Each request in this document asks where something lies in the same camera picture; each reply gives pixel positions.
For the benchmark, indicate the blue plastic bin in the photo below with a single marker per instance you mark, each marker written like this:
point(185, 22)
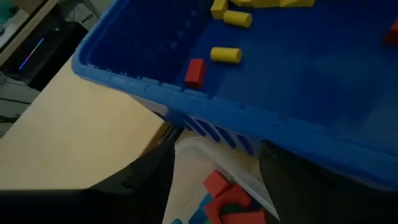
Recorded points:
point(295, 93)

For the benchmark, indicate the yellow long rectangular block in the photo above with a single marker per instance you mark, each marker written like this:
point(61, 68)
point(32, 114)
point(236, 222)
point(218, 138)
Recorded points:
point(261, 3)

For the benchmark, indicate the red cube block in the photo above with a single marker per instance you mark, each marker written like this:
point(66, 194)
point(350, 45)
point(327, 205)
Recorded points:
point(216, 183)

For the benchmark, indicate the red arch block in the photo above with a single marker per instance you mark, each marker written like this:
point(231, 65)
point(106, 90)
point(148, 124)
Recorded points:
point(230, 197)

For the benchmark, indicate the red long block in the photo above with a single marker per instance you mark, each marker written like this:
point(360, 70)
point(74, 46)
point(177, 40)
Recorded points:
point(244, 218)

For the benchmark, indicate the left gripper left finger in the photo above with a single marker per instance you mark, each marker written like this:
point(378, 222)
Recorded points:
point(146, 186)

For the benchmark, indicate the clear plastic container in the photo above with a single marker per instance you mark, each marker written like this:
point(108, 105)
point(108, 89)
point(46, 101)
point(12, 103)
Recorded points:
point(224, 158)

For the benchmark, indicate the light wooden desk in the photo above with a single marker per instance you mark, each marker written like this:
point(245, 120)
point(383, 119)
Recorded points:
point(77, 140)

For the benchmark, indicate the yellow cylinder block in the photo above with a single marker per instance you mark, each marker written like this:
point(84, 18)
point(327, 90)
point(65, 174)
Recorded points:
point(237, 18)

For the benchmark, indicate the black box with light strip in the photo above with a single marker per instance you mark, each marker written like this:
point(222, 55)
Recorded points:
point(46, 53)

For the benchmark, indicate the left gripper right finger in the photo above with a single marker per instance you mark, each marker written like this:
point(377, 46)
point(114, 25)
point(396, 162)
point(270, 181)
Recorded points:
point(311, 193)

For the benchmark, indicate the red rectangular block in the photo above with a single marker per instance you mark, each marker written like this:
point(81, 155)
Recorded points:
point(196, 73)
point(393, 32)

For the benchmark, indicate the green rectangular block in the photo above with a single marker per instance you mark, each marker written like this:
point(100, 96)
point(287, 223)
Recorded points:
point(231, 209)

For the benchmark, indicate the blue rectangular block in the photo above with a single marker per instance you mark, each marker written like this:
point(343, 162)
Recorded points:
point(199, 213)
point(176, 221)

